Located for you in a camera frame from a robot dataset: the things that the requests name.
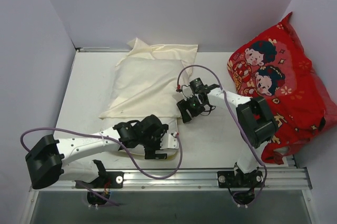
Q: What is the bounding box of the white pillow yellow edge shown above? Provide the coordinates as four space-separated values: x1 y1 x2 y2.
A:
101 117 179 160

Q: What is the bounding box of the cream pillowcase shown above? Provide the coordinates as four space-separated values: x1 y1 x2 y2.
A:
100 38 198 119

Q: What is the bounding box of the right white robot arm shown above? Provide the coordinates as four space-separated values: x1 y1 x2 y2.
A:
177 83 278 187

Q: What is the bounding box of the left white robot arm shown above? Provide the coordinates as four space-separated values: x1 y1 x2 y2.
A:
25 115 179 190

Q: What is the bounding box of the red cartoon print bag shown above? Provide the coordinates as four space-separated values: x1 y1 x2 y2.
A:
227 13 336 164

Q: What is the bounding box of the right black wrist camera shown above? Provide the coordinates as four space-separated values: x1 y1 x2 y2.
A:
190 77 206 94

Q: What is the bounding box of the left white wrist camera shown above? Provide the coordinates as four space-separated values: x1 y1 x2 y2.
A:
161 132 179 150

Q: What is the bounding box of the aluminium mounting rail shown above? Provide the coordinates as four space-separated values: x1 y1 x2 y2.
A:
45 167 312 191

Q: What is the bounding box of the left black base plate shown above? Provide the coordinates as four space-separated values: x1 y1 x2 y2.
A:
75 171 124 189

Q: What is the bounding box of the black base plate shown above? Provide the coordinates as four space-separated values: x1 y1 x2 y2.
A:
75 171 124 189
217 170 264 189

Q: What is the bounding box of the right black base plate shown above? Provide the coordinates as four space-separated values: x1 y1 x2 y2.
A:
217 170 264 189

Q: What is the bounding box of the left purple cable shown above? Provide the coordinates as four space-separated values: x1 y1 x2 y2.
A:
20 128 183 207

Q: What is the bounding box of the purple cable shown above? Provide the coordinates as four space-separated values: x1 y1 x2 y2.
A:
20 128 183 207
176 64 267 207

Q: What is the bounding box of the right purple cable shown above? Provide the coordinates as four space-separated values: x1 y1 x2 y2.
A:
176 64 267 207

